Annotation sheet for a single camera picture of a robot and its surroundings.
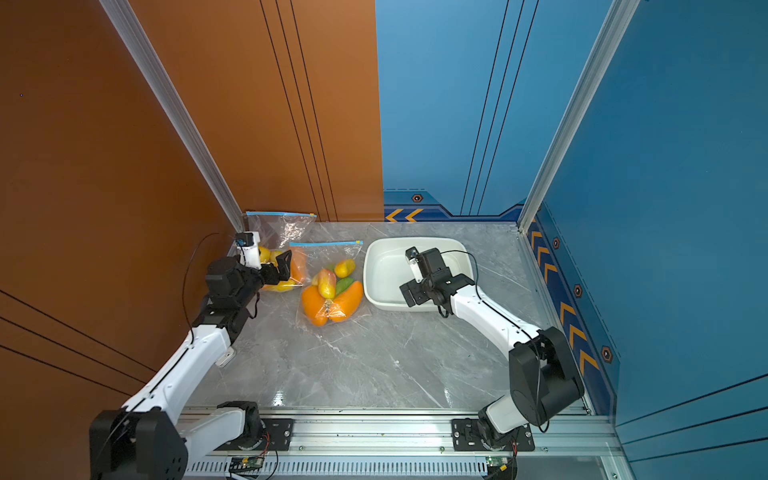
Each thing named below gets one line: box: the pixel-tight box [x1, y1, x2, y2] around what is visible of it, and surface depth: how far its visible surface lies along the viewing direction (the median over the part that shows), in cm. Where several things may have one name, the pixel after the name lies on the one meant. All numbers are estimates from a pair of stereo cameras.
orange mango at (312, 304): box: [302, 286, 329, 327], surface depth 93 cm
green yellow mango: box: [336, 277, 355, 296], surface depth 98 cm
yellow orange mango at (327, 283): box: [318, 268, 336, 299], surface depth 94 cm
